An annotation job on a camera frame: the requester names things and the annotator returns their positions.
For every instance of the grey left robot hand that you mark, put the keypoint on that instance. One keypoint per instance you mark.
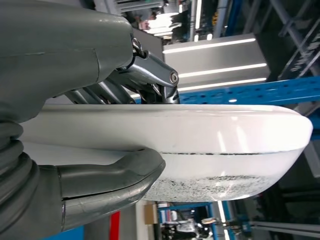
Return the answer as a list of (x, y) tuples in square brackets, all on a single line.
[(50, 49)]

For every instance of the blue metal shelf rack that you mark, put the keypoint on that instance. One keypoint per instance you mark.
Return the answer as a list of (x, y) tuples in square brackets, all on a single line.
[(250, 91)]

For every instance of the short red barrier belt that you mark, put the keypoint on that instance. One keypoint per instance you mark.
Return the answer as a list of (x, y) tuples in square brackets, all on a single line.
[(115, 227)]

